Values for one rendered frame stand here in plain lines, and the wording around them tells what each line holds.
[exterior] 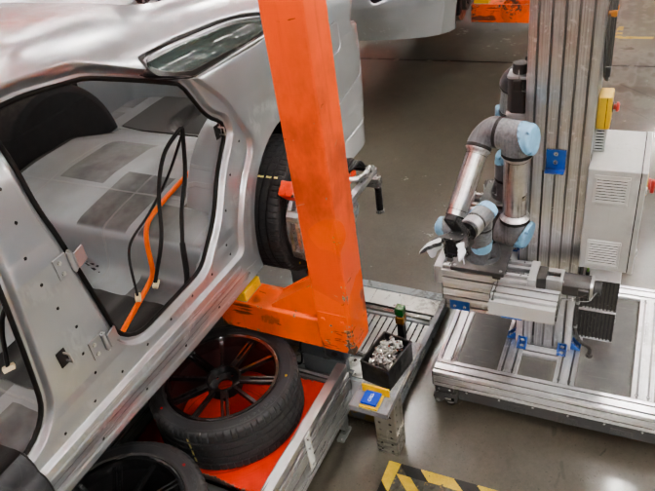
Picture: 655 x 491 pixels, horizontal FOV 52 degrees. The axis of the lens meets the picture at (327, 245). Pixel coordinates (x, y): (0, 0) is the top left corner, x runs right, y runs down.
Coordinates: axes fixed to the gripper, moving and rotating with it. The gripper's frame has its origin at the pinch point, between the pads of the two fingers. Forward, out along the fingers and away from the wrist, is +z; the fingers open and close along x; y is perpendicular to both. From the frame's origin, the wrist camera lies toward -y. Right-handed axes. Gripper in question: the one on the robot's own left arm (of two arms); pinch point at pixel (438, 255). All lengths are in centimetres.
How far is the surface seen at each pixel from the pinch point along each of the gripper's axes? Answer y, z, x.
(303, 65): -64, -2, 39
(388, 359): 63, -4, 38
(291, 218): 15, -24, 94
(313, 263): 16, 1, 60
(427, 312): 107, -82, 75
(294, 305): 41, 2, 78
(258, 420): 65, 46, 68
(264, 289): 42, -3, 102
